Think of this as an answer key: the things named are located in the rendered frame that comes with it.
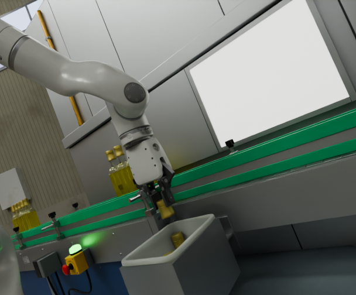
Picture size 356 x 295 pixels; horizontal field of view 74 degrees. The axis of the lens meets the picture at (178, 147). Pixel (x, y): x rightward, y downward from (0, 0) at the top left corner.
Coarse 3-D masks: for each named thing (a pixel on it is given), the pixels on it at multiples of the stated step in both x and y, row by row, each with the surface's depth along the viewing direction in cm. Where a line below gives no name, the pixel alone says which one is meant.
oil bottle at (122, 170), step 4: (124, 160) 96; (120, 164) 95; (124, 164) 94; (120, 168) 95; (124, 168) 94; (120, 172) 95; (124, 172) 94; (120, 176) 96; (124, 176) 94; (128, 176) 93; (124, 180) 95; (128, 180) 93; (124, 184) 95; (128, 184) 94; (132, 184) 93; (124, 188) 96; (128, 188) 94; (132, 188) 93; (128, 192) 95
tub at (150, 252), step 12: (204, 216) 65; (168, 228) 70; (180, 228) 70; (192, 228) 68; (204, 228) 57; (156, 240) 65; (168, 240) 68; (192, 240) 52; (132, 252) 59; (144, 252) 61; (156, 252) 63; (180, 252) 48; (132, 264) 52; (144, 264) 50
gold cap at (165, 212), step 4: (160, 200) 59; (160, 204) 58; (164, 204) 58; (160, 208) 58; (164, 208) 58; (168, 208) 58; (172, 208) 59; (160, 212) 58; (164, 212) 58; (168, 212) 58; (172, 212) 58; (164, 216) 58; (168, 216) 57
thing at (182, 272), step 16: (224, 224) 69; (208, 240) 57; (224, 240) 62; (192, 256) 50; (208, 256) 55; (224, 256) 59; (128, 272) 53; (144, 272) 50; (160, 272) 48; (176, 272) 46; (192, 272) 49; (208, 272) 53; (224, 272) 57; (240, 272) 62; (128, 288) 55; (144, 288) 51; (160, 288) 48; (176, 288) 46; (192, 288) 47; (208, 288) 51; (224, 288) 55
